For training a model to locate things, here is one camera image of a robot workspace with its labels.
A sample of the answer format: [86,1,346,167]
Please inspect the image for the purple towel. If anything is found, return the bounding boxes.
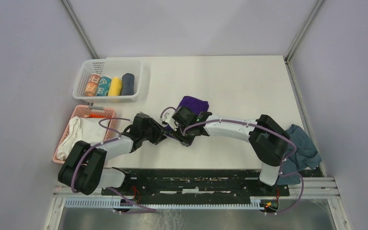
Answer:
[160,96,209,138]

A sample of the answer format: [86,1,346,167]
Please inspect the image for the dark grey towel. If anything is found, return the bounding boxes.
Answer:
[121,73,135,96]

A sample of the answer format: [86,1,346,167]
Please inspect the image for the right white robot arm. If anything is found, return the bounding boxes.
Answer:
[160,106,291,196]

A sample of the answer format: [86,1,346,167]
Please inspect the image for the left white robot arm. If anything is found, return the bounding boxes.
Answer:
[57,113,167,195]

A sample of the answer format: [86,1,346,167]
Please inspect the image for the orange item in basket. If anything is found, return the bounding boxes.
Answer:
[84,114,112,119]

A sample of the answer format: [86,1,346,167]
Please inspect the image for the yellow rolled towel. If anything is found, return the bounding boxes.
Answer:
[108,77,122,96]

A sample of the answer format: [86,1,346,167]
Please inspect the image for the white cloth in basket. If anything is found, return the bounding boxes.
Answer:
[56,116,107,161]

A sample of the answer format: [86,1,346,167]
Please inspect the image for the teal patterned rolled towel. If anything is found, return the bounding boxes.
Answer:
[95,76,112,96]

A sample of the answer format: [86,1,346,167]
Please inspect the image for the pink plastic basket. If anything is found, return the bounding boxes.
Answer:
[52,105,117,164]

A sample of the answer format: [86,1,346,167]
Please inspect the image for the white plastic basket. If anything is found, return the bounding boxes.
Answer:
[72,57,143,103]

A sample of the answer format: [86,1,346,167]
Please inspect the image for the orange patterned rolled towel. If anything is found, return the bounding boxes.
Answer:
[84,73,101,97]

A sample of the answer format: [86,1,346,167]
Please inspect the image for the teal blue towel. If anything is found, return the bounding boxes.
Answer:
[282,124,322,174]

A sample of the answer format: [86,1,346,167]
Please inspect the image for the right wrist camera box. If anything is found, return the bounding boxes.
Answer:
[160,112,175,127]

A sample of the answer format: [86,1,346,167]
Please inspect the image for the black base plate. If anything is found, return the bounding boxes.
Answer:
[117,169,290,205]

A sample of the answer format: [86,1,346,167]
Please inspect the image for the left corner metal rail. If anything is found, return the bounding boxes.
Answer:
[59,0,99,59]

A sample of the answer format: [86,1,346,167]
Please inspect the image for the corner metal rail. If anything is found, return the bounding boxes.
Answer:
[59,0,99,59]
[284,0,326,65]

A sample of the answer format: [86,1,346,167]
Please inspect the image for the aluminium frame rails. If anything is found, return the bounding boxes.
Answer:
[43,177,352,230]

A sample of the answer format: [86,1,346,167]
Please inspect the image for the right corner metal rail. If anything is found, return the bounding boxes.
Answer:
[284,0,326,65]

